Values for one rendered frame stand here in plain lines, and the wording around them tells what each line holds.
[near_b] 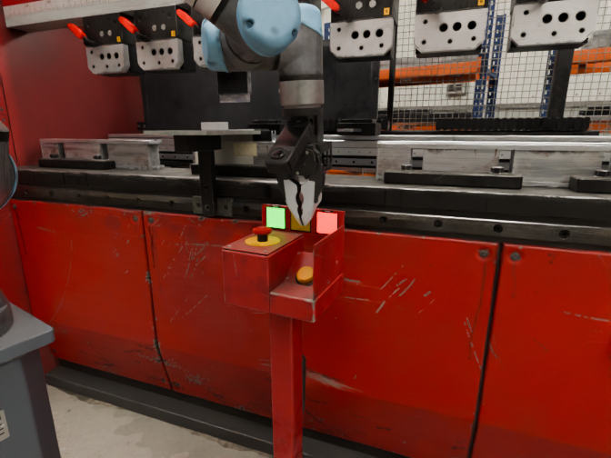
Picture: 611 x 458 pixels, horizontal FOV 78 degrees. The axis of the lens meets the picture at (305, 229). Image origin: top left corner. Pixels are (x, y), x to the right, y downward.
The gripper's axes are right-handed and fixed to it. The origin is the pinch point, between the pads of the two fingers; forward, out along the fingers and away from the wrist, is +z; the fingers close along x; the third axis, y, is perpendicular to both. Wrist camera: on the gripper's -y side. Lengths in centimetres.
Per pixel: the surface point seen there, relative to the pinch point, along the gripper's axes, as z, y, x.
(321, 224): 4.1, 9.8, 0.2
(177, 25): -42, 33, 53
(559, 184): -1, 39, -46
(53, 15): -49, 30, 100
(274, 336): 26.1, -2.1, 6.7
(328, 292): 14.6, 0.7, -4.9
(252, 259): 6.8, -5.7, 7.9
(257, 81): -29, 86, 60
